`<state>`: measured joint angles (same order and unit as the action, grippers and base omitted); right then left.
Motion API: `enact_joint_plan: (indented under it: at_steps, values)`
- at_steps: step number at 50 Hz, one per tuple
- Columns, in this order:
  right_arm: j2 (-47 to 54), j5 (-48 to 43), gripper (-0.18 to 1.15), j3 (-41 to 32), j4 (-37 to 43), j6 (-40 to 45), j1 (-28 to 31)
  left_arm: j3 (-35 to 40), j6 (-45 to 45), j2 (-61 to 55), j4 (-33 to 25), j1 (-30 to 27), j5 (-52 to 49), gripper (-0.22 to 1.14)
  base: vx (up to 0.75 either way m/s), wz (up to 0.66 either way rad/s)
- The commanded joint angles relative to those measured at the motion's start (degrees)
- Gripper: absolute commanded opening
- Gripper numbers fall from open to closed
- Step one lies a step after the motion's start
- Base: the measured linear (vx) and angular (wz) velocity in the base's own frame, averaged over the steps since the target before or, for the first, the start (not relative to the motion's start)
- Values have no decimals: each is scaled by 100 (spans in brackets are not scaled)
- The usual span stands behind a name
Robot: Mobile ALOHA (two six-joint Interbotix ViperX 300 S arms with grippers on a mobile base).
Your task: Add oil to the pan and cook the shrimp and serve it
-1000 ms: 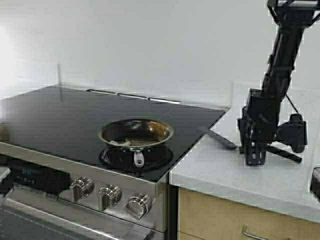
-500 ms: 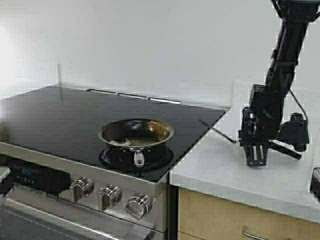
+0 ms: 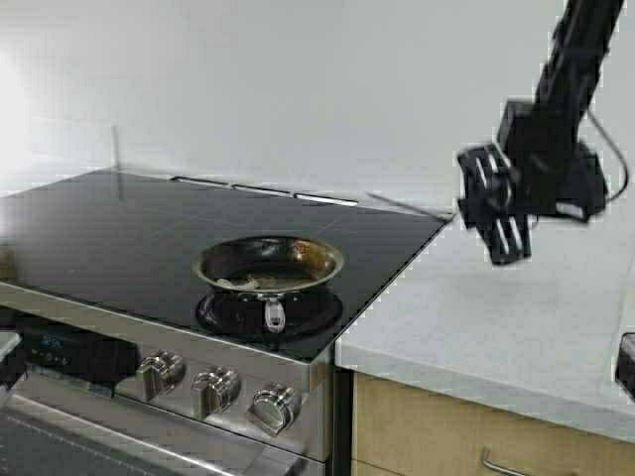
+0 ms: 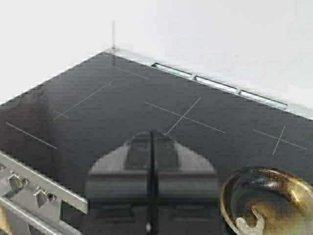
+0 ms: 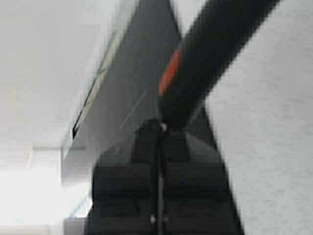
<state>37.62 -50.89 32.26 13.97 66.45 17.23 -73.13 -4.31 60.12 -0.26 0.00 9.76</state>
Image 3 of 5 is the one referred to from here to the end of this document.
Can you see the wooden cabinet drawer front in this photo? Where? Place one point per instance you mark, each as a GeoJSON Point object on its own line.
{"type": "Point", "coordinates": [402, 430]}

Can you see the right steel stove knob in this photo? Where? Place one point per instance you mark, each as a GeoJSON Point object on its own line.
{"type": "Point", "coordinates": [274, 408]}

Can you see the stainless steel frying pan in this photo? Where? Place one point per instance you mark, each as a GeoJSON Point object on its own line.
{"type": "Point", "coordinates": [288, 266]}

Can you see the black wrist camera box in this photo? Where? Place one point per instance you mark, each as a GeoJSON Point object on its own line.
{"type": "Point", "coordinates": [585, 191]}

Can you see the black glass cooktop stove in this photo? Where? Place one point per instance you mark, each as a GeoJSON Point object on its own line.
{"type": "Point", "coordinates": [96, 274]}

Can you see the middle steel stove knob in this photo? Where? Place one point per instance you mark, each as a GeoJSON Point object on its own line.
{"type": "Point", "coordinates": [213, 391]}

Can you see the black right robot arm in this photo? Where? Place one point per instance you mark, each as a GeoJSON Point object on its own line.
{"type": "Point", "coordinates": [572, 73]}

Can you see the black left gripper at edge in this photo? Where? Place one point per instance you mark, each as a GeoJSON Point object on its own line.
{"type": "Point", "coordinates": [13, 360]}

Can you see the steel drawer handle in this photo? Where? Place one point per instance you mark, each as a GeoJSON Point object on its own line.
{"type": "Point", "coordinates": [514, 463]}

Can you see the left steel stove knob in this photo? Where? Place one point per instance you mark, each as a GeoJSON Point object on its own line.
{"type": "Point", "coordinates": [159, 373]}

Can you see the black object at right edge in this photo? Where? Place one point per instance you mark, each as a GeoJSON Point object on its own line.
{"type": "Point", "coordinates": [625, 363]}

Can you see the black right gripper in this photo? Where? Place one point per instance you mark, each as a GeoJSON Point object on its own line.
{"type": "Point", "coordinates": [510, 178]}

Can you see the raw grey shrimp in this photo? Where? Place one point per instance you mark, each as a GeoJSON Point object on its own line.
{"type": "Point", "coordinates": [248, 283]}

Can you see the steel stove knob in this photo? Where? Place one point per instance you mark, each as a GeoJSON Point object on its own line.
{"type": "Point", "coordinates": [274, 408]}
{"type": "Point", "coordinates": [159, 373]}
{"type": "Point", "coordinates": [213, 391]}

